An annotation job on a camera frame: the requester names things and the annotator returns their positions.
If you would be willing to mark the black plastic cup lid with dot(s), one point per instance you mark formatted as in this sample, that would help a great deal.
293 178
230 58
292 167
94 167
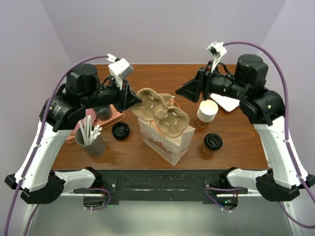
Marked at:
213 140

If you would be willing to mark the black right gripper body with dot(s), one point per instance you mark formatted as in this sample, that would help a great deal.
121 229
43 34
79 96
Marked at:
205 78

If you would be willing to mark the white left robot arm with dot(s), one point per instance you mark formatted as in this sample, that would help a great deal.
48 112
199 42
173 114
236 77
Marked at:
81 89

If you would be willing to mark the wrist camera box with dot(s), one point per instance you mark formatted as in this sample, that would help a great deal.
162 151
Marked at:
216 50
120 69

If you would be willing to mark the stack of paper cups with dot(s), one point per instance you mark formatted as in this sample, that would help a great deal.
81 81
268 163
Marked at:
206 112

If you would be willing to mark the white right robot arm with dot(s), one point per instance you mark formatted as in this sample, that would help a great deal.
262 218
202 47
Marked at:
265 110

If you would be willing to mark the single paper coffee cup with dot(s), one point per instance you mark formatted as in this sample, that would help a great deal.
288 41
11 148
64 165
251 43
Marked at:
209 151

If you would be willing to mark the grey cup with stirrers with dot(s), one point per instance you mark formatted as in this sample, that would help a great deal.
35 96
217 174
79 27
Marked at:
89 137

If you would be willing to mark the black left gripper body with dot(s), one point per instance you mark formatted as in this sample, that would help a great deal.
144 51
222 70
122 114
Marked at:
121 102

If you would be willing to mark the dark green mug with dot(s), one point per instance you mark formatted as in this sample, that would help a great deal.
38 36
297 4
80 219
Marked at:
103 113

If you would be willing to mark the orange plastic tray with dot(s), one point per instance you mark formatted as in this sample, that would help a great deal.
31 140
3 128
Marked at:
116 117

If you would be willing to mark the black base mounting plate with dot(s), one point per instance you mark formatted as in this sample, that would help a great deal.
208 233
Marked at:
160 185

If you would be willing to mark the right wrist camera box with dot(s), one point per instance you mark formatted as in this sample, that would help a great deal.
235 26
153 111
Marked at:
216 50

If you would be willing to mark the white rectangular tray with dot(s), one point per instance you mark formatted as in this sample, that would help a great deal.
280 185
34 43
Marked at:
228 104

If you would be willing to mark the brown paper takeout bag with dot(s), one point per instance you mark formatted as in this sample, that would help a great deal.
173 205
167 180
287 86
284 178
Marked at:
171 149

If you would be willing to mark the cardboard two-cup carrier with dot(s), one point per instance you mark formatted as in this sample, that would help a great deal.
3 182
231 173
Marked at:
168 100

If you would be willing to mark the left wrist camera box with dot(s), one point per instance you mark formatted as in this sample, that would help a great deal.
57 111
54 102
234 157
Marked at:
120 69

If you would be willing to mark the stack of black lids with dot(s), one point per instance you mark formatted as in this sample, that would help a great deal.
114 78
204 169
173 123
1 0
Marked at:
120 130

